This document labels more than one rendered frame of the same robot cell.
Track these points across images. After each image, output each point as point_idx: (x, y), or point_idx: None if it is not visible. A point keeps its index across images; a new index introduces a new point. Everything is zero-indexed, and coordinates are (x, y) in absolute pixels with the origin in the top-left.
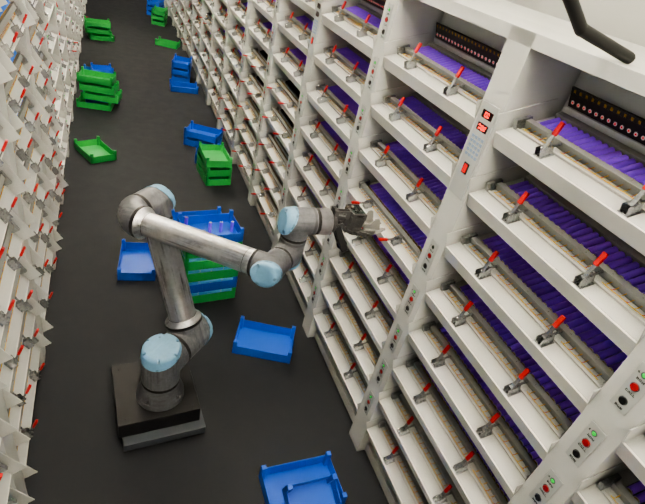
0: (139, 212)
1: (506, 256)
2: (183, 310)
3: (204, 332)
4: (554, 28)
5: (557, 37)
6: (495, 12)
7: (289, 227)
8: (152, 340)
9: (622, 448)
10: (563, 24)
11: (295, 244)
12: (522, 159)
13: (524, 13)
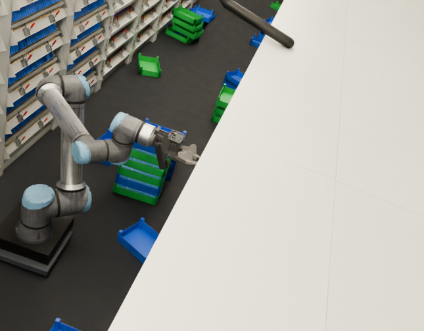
0: (46, 85)
1: None
2: (68, 176)
3: (80, 201)
4: (359, 27)
5: (298, 23)
6: (318, 2)
7: (112, 126)
8: (37, 186)
9: None
10: (421, 35)
11: (117, 143)
12: None
13: (393, 17)
